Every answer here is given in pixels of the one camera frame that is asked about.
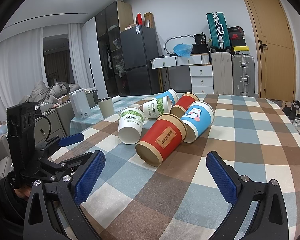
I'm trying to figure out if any red paper cup with label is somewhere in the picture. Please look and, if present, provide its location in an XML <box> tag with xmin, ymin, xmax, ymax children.
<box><xmin>135</xmin><ymin>113</ymin><xmax>187</xmax><ymax>167</ymax></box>

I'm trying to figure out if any beige tumbler cup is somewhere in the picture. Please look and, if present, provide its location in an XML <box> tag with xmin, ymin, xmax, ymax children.
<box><xmin>98</xmin><ymin>97</ymin><xmax>114</xmax><ymax>119</ymax></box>

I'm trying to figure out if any white green paper cup front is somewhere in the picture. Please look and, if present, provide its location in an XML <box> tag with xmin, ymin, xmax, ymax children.
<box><xmin>117</xmin><ymin>107</ymin><xmax>145</xmax><ymax>145</ymax></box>

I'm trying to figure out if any white green paper cup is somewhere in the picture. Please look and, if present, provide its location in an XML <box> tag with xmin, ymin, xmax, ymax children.
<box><xmin>142</xmin><ymin>96</ymin><xmax>172</xmax><ymax>119</ymax></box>
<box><xmin>117</xmin><ymin>107</ymin><xmax>145</xmax><ymax>145</ymax></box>

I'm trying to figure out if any white green paper cup rear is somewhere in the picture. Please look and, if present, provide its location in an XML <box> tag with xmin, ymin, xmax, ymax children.
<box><xmin>142</xmin><ymin>96</ymin><xmax>172</xmax><ymax>119</ymax></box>

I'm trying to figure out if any blue white paper cup rear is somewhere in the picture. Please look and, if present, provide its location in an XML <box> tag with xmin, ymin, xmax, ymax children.
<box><xmin>154</xmin><ymin>88</ymin><xmax>179</xmax><ymax>106</ymax></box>

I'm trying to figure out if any red paper cup rear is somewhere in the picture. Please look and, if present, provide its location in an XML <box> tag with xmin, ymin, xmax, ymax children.
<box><xmin>170</xmin><ymin>92</ymin><xmax>199</xmax><ymax>118</ymax></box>

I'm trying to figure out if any blue bunny paper cup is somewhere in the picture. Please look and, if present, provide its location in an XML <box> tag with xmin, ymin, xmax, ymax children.
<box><xmin>181</xmin><ymin>101</ymin><xmax>215</xmax><ymax>143</ymax></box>

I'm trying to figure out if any left hand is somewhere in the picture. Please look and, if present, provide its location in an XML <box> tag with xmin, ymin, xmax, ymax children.
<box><xmin>14</xmin><ymin>185</ymin><xmax>31</xmax><ymax>201</ymax></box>

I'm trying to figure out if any grey drawer cabinet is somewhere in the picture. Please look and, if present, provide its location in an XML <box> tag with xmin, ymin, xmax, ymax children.
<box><xmin>34</xmin><ymin>102</ymin><xmax>75</xmax><ymax>144</ymax></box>

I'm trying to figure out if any white appliance box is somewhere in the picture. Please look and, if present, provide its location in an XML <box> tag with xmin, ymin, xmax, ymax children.
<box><xmin>69</xmin><ymin>88</ymin><xmax>91</xmax><ymax>119</ymax></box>

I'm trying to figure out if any grey clothes pile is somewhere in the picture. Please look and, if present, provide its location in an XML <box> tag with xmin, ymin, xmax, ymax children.
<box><xmin>19</xmin><ymin>81</ymin><xmax>81</xmax><ymax>106</ymax></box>

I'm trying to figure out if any white curtain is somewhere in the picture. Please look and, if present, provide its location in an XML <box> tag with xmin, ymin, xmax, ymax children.
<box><xmin>0</xmin><ymin>28</ymin><xmax>47</xmax><ymax>109</ymax></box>

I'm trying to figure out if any checked tablecloth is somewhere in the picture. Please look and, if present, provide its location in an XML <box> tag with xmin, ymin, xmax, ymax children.
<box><xmin>51</xmin><ymin>94</ymin><xmax>300</xmax><ymax>239</ymax></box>

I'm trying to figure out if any black refrigerator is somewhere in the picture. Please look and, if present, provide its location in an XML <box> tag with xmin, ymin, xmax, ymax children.
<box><xmin>120</xmin><ymin>25</ymin><xmax>160</xmax><ymax>95</ymax></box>

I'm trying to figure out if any dark glass cabinet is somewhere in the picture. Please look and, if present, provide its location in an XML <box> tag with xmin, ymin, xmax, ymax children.
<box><xmin>95</xmin><ymin>1</ymin><xmax>133</xmax><ymax>97</ymax></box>

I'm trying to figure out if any red box on fridge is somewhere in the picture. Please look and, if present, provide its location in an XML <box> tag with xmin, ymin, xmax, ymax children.
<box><xmin>135</xmin><ymin>13</ymin><xmax>143</xmax><ymax>25</ymax></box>

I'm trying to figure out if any cardboard box on fridge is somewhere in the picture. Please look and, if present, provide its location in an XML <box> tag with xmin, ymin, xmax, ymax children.
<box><xmin>144</xmin><ymin>12</ymin><xmax>155</xmax><ymax>29</ymax></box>

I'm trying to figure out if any blue plastic bag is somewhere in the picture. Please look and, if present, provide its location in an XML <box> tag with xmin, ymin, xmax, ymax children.
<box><xmin>173</xmin><ymin>43</ymin><xmax>193</xmax><ymax>58</ymax></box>

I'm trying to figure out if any white drawer desk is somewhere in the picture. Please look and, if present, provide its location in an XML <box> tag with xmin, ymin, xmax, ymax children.
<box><xmin>151</xmin><ymin>54</ymin><xmax>214</xmax><ymax>94</ymax></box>

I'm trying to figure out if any silver suitcase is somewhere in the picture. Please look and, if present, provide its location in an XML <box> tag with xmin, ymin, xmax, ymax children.
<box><xmin>232</xmin><ymin>54</ymin><xmax>255</xmax><ymax>97</ymax></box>

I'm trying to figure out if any wooden door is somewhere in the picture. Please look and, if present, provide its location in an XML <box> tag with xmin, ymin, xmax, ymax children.
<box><xmin>244</xmin><ymin>0</ymin><xmax>296</xmax><ymax>102</ymax></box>

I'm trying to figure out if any black bag on desk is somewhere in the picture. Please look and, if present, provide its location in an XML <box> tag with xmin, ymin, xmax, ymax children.
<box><xmin>192</xmin><ymin>33</ymin><xmax>209</xmax><ymax>54</ymax></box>

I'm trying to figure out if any beige suitcase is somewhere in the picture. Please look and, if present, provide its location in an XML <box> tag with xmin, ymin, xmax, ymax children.
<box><xmin>211</xmin><ymin>52</ymin><xmax>233</xmax><ymax>95</ymax></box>

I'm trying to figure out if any yellow box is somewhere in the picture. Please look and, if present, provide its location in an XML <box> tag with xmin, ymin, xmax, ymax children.
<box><xmin>233</xmin><ymin>46</ymin><xmax>250</xmax><ymax>55</ymax></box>

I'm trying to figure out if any teal suitcase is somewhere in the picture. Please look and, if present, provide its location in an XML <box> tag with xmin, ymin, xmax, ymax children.
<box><xmin>206</xmin><ymin>12</ymin><xmax>231</xmax><ymax>53</ymax></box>

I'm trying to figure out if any black shoe boxes stack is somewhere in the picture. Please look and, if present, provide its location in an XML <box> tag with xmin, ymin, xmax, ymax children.
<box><xmin>228</xmin><ymin>26</ymin><xmax>246</xmax><ymax>47</ymax></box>

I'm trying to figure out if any oval mirror frame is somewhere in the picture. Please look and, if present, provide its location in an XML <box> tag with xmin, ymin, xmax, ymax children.
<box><xmin>163</xmin><ymin>34</ymin><xmax>195</xmax><ymax>55</ymax></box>

